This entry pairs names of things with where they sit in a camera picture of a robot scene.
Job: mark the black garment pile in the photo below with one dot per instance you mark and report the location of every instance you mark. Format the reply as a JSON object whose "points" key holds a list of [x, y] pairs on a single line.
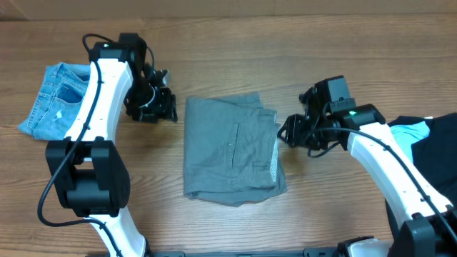
{"points": [[435, 156]]}

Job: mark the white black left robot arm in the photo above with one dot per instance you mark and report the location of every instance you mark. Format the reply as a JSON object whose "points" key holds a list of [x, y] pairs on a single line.
{"points": [[89, 182]]}

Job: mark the grey cotton shorts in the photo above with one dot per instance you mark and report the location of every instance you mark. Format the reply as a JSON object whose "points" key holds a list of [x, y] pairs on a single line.
{"points": [[231, 150]]}

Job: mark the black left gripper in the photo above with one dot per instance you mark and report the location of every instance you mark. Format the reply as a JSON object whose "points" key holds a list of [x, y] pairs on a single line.
{"points": [[164, 108]]}

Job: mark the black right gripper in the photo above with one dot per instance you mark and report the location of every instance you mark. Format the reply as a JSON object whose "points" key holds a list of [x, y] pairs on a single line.
{"points": [[293, 127]]}

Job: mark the folded blue denim shorts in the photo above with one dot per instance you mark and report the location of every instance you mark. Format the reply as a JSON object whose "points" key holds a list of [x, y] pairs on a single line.
{"points": [[58, 101]]}

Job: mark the light blue garment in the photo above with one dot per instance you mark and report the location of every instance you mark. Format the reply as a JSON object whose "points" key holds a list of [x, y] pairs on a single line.
{"points": [[406, 135]]}

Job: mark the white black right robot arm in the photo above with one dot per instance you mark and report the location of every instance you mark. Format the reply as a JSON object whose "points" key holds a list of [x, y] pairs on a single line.
{"points": [[425, 219]]}

